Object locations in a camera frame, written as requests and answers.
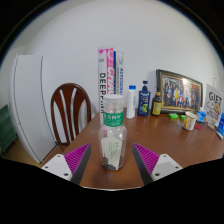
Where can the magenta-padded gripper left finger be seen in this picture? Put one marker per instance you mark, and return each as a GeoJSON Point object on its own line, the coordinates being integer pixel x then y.
{"type": "Point", "coordinates": [77, 156]}

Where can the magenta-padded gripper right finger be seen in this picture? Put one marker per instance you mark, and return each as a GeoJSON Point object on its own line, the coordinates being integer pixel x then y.
{"type": "Point", "coordinates": [146, 156]}

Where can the clear green-labelled drink bottle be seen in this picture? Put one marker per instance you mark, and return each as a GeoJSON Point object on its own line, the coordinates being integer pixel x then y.
{"type": "Point", "coordinates": [112, 133]}

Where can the small green packet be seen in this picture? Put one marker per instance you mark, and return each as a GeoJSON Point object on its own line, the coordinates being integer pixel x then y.
{"type": "Point", "coordinates": [173, 116]}
{"type": "Point", "coordinates": [182, 117]}

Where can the dark wooden chair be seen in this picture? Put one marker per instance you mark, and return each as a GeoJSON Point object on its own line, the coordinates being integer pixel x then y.
{"type": "Point", "coordinates": [56, 110]}

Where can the dark amber pump bottle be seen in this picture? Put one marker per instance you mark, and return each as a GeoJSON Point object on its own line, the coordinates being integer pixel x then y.
{"type": "Point", "coordinates": [156, 105]}

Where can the white bottle with blue cap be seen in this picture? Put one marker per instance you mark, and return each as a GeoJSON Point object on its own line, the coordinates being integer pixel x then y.
{"type": "Point", "coordinates": [131, 105]}

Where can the dark blue pump bottle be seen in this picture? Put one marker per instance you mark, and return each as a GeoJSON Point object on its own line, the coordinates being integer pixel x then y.
{"type": "Point", "coordinates": [144, 101]}

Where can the cream mug with yellow rim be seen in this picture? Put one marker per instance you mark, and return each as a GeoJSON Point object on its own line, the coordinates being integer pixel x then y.
{"type": "Point", "coordinates": [189, 121]}

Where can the flat round red coaster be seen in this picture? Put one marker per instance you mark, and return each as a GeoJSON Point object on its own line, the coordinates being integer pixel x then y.
{"type": "Point", "coordinates": [199, 126]}

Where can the blue tissue pack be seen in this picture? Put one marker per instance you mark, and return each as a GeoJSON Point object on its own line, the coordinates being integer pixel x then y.
{"type": "Point", "coordinates": [201, 116]}

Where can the small snack packet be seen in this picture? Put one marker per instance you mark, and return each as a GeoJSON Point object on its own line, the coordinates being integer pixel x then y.
{"type": "Point", "coordinates": [210, 125]}

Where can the framed group picture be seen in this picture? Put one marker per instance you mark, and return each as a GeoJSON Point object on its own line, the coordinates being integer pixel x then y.
{"type": "Point", "coordinates": [180, 91]}

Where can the green plastic crate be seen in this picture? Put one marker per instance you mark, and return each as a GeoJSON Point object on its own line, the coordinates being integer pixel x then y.
{"type": "Point", "coordinates": [6, 128]}

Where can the white paper gift bag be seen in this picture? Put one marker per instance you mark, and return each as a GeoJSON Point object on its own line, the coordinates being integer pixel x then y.
{"type": "Point", "coordinates": [215, 105]}

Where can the tall white and blue box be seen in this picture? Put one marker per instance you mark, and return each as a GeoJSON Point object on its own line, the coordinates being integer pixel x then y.
{"type": "Point", "coordinates": [119, 73]}

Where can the tall pink and white box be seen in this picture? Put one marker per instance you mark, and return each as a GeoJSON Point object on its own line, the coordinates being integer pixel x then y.
{"type": "Point", "coordinates": [106, 73]}

